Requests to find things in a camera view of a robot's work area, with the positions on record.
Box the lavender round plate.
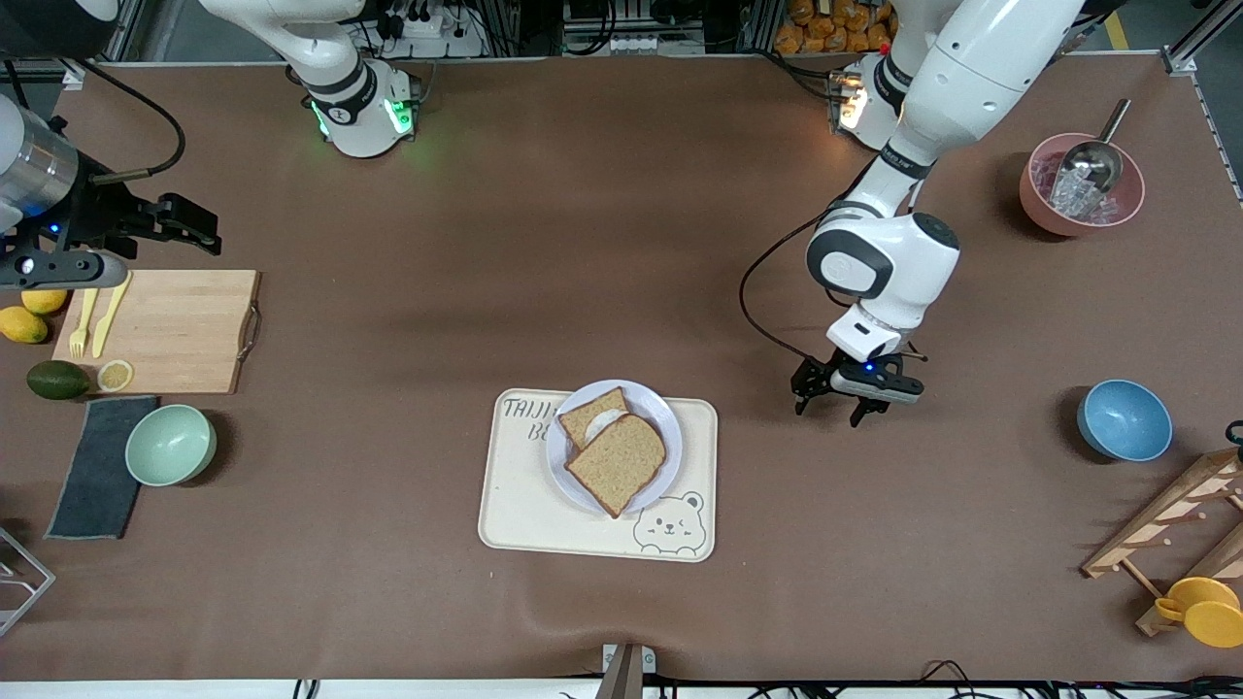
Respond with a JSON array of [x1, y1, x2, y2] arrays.
[[546, 379, 685, 516]]

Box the plain brown bread slice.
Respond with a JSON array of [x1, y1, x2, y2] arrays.
[[564, 414, 668, 519]]

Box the wooden cutting board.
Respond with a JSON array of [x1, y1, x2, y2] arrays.
[[51, 269, 262, 395]]

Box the yellow plastic knife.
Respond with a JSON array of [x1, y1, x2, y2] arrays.
[[92, 271, 133, 358]]

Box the yellow plastic fork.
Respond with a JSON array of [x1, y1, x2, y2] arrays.
[[68, 287, 102, 359]]

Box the green avocado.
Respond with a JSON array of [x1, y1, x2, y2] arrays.
[[26, 360, 91, 401]]

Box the mint green bowl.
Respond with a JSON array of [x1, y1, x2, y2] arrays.
[[124, 404, 218, 487]]

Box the brown bread slice under egg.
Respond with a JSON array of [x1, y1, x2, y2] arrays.
[[556, 386, 632, 450]]

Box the blue bowl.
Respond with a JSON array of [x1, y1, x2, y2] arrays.
[[1076, 379, 1174, 463]]

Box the dark grey cloth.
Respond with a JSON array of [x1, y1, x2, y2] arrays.
[[44, 395, 159, 541]]

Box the pink bowl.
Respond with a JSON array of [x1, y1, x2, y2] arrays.
[[1019, 132, 1146, 238]]

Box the clear ice cubes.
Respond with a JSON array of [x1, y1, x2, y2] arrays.
[[1035, 160, 1123, 226]]

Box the white power strip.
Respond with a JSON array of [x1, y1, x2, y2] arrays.
[[374, 0, 487, 59]]

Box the wooden peg rack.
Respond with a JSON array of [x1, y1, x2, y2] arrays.
[[1081, 447, 1243, 637]]

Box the cream bear print tray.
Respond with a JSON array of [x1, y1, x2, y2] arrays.
[[477, 388, 719, 563]]

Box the metal scoop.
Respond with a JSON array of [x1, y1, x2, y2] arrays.
[[1051, 98, 1133, 201]]

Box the orange snack packets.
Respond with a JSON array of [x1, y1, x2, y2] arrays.
[[774, 0, 899, 55]]

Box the yellow cup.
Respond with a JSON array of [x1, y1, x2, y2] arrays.
[[1154, 577, 1243, 649]]

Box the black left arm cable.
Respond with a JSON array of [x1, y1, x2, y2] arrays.
[[739, 155, 928, 368]]

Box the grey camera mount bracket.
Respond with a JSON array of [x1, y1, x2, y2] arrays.
[[600, 643, 657, 699]]

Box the metal wire rack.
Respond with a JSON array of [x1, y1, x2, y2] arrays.
[[0, 524, 56, 639]]

